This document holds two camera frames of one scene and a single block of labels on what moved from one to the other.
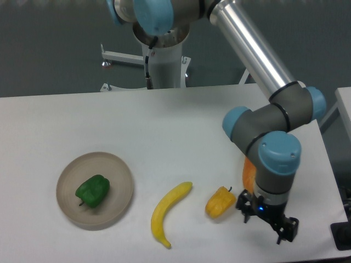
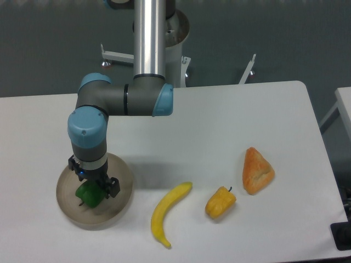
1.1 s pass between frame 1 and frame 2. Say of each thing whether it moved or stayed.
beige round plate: stayed
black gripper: moved
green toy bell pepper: stayed
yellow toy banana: stayed
